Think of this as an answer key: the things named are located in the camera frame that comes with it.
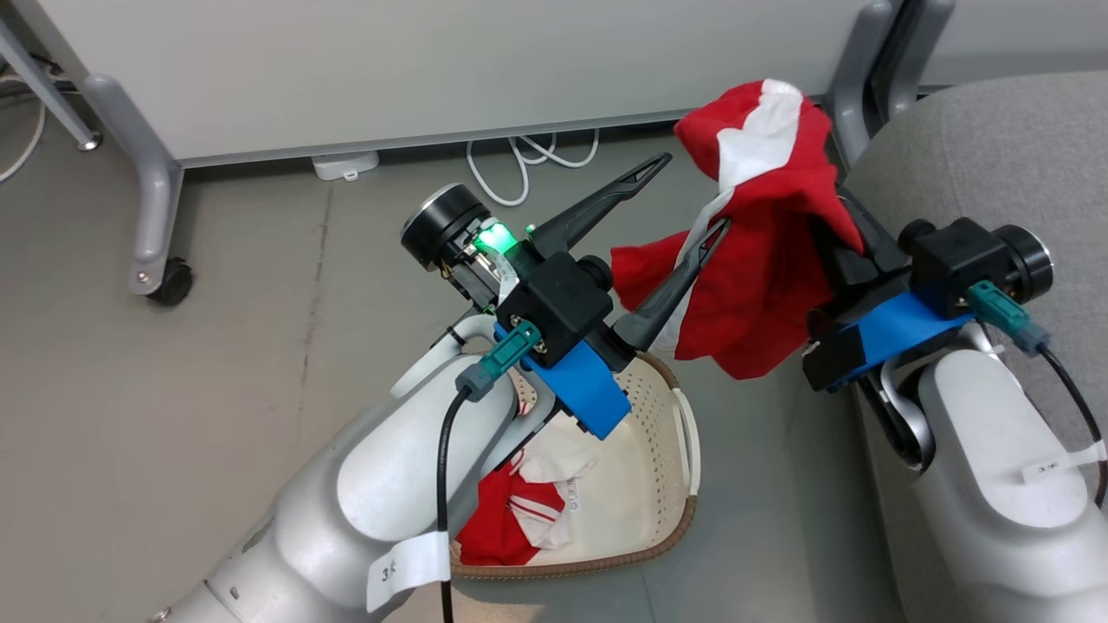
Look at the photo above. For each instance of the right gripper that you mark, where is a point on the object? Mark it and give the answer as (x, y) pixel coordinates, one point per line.
(831, 350)

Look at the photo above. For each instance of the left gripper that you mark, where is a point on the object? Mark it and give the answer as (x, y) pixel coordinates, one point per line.
(446, 225)

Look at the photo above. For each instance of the red white striped garment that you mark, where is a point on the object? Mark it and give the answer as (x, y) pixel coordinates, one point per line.
(493, 528)

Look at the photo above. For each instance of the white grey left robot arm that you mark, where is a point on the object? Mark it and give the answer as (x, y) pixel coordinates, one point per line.
(389, 484)

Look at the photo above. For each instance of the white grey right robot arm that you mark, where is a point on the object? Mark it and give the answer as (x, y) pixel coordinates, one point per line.
(978, 519)

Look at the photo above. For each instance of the cream plastic laundry basket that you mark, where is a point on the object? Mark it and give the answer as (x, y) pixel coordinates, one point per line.
(632, 484)

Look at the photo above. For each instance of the grey fabric sofa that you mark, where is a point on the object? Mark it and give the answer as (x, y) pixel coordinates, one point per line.
(995, 147)

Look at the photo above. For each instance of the dark grey partition leg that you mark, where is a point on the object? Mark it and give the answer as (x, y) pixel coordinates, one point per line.
(909, 52)

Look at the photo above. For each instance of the white partition panel with seams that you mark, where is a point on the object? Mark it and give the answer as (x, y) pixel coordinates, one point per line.
(1021, 35)

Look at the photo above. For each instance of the large white partition panel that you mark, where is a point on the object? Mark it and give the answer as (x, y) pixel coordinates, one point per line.
(433, 69)

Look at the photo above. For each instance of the small white plastic box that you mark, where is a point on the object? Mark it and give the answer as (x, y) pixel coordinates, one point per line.
(342, 164)

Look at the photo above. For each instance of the grey partition leg with caster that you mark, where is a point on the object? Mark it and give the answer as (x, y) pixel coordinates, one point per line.
(156, 225)

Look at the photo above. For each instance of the thin grey metal leg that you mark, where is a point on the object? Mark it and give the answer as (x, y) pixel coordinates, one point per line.
(43, 86)

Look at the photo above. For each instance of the black right wrist camera blue mount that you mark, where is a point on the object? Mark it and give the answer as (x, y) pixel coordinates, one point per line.
(956, 260)

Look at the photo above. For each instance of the black wrist camera blue mount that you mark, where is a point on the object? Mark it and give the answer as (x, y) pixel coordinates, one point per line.
(554, 298)
(956, 260)

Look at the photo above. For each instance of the black left wrist camera blue mount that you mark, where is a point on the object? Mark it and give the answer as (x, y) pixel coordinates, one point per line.
(554, 298)

